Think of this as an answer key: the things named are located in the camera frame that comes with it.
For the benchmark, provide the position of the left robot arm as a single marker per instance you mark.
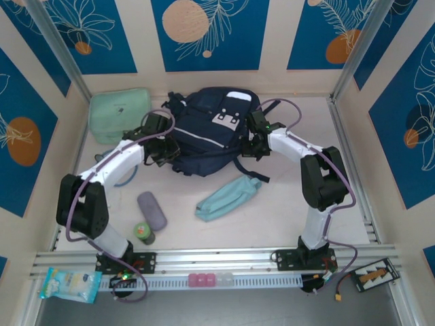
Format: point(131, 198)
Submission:
point(85, 207)

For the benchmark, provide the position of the black controller board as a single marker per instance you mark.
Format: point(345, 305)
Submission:
point(311, 287)
point(124, 282)

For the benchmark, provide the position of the light blue pencil case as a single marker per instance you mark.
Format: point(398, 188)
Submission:
point(227, 198)

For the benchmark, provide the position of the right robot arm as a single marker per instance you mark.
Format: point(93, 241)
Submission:
point(326, 180)

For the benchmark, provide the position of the aluminium frame post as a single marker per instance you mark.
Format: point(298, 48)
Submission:
point(58, 44)
point(362, 44)

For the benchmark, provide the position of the black connector board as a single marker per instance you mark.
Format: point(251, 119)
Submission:
point(374, 275)

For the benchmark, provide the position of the aluminium side rail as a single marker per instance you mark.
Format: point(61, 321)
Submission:
point(57, 239)
point(336, 115)

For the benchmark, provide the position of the navy blue backpack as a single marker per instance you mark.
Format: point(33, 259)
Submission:
point(204, 136)

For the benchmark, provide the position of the green bottle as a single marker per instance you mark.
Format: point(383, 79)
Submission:
point(143, 232)

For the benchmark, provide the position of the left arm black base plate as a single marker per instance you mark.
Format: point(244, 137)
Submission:
point(149, 263)

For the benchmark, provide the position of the blue white snack packet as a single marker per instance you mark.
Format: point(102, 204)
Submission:
point(69, 284)

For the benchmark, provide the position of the mint green fabric bag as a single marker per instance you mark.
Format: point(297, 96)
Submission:
point(112, 112)

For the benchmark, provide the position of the blue stethoscope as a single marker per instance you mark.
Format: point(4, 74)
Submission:
point(100, 157)

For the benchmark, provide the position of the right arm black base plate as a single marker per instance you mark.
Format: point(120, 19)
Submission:
point(287, 261)

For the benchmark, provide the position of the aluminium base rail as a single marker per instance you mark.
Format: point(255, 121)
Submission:
point(217, 259)

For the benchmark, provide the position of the grey glasses case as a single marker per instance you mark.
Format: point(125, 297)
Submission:
point(153, 212)

